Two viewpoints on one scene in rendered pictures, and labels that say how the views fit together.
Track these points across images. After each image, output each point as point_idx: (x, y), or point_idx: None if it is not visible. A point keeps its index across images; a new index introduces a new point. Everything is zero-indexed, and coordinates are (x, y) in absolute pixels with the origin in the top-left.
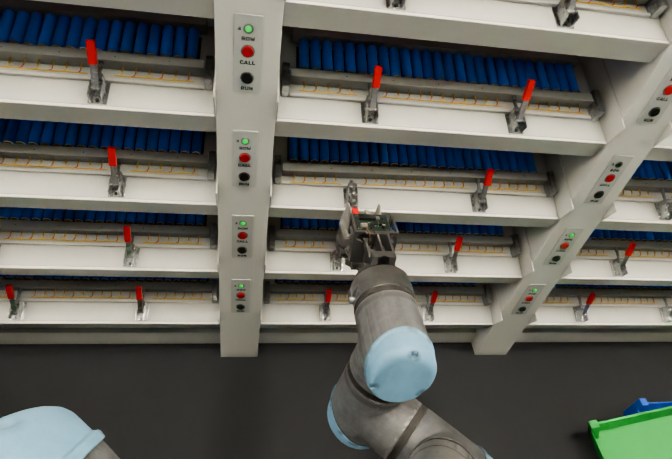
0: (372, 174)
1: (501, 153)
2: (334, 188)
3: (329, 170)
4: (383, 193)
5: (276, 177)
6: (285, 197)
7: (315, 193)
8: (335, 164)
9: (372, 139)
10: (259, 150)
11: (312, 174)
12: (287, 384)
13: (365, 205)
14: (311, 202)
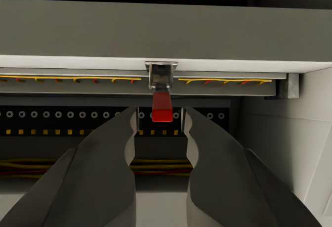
0: (123, 90)
1: None
2: (190, 70)
3: (197, 94)
4: (92, 67)
5: (296, 98)
6: (297, 67)
7: (231, 68)
8: (185, 95)
9: (147, 201)
10: (329, 188)
11: (226, 84)
12: None
13: (127, 62)
14: (248, 65)
